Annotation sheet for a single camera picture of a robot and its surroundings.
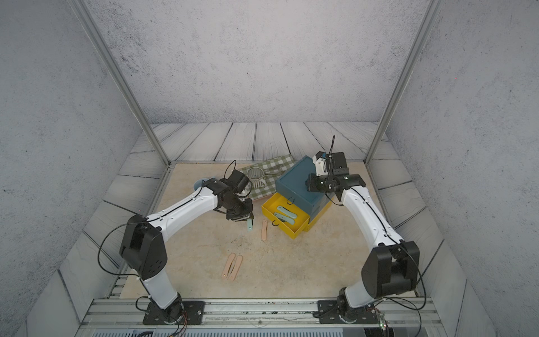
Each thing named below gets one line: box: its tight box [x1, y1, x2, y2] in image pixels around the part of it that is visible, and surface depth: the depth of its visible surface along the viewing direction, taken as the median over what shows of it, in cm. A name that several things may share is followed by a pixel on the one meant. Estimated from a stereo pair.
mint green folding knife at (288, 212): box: [276, 205, 298, 219], surface depth 93 cm
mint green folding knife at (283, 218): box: [273, 212, 295, 225], surface depth 89 cm
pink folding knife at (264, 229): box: [261, 219, 268, 241], surface depth 95 cm
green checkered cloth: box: [238, 153, 297, 201], surface depth 121 cm
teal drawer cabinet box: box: [275, 155, 334, 222], surface depth 84 cm
